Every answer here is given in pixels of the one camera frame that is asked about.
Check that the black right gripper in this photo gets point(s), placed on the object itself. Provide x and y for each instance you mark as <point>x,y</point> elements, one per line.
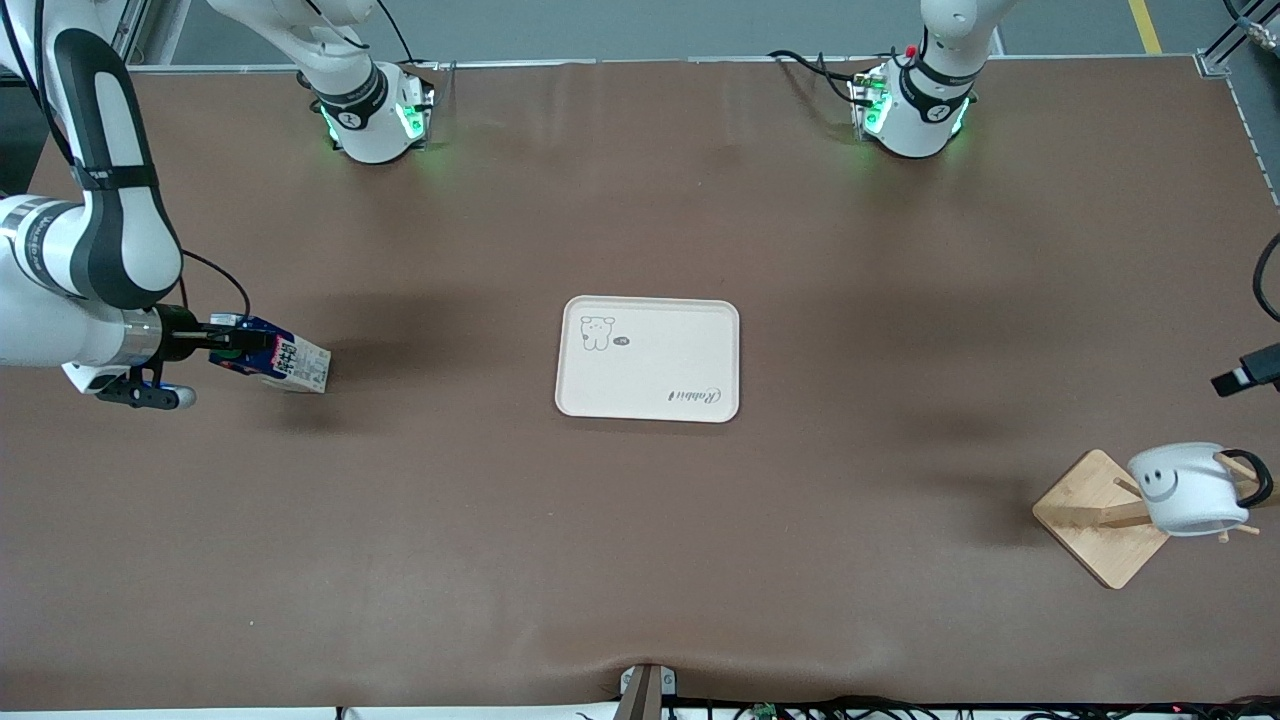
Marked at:
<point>180,334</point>

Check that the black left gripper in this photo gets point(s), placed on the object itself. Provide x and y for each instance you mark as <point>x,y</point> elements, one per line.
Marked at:
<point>1262,366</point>

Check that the blue milk carton green cap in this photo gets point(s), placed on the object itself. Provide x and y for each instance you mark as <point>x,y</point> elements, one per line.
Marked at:
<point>295,365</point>

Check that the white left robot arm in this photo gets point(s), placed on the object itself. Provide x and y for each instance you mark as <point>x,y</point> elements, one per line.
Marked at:
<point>920,110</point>

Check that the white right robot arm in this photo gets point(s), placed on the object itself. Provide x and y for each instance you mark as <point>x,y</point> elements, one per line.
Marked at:
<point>110,230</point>

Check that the wooden cup rack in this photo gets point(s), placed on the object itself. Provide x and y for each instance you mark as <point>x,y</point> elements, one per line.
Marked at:
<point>1085,520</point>

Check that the cream plastic tray rabbit print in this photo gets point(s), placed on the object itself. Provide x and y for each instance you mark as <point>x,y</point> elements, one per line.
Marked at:
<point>650,360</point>

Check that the small green circuit board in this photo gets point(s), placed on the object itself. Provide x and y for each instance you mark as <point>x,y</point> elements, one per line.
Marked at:
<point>765,711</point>

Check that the aluminium frame rail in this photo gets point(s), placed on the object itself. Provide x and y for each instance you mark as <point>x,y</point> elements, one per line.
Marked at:
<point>140,30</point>
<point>1245,100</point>

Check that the metal bracket camera post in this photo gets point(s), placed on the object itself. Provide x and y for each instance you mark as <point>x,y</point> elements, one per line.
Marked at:
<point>645,692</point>

